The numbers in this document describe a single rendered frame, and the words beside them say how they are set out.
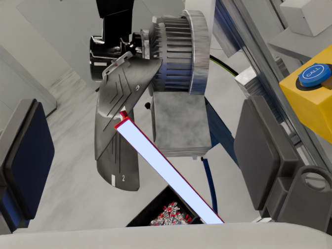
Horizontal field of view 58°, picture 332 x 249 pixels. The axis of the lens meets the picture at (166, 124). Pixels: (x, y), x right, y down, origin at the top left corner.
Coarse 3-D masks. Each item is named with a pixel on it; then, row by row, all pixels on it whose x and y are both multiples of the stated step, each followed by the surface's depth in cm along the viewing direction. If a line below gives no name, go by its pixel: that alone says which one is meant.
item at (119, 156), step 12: (132, 120) 79; (120, 144) 82; (108, 156) 85; (120, 156) 82; (132, 156) 79; (108, 168) 86; (120, 168) 82; (132, 168) 79; (108, 180) 87; (120, 180) 82; (132, 180) 78
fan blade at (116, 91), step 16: (128, 64) 65; (144, 64) 58; (160, 64) 49; (112, 80) 65; (128, 80) 59; (144, 80) 51; (112, 96) 59; (128, 96) 53; (96, 112) 63; (112, 112) 56; (128, 112) 50; (96, 128) 60; (112, 128) 53; (96, 144) 57; (96, 160) 56
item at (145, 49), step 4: (144, 36) 78; (144, 40) 76; (148, 40) 77; (144, 44) 76; (148, 44) 76; (144, 48) 76; (148, 48) 76; (144, 52) 76; (148, 52) 76; (144, 56) 76; (148, 56) 76
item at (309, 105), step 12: (312, 60) 45; (324, 60) 43; (300, 72) 45; (288, 84) 44; (300, 84) 43; (288, 96) 46; (300, 96) 41; (312, 96) 39; (324, 96) 38; (300, 108) 45; (312, 108) 40; (324, 108) 38; (300, 120) 49; (312, 120) 43; (324, 120) 39; (324, 132) 42
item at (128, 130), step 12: (120, 132) 41; (132, 132) 41; (132, 144) 42; (144, 144) 42; (144, 156) 43; (156, 156) 43; (156, 168) 44; (168, 168) 45; (168, 180) 46; (180, 180) 46; (180, 192) 47; (192, 192) 47; (192, 204) 48; (204, 204) 49; (204, 216) 50; (216, 216) 50
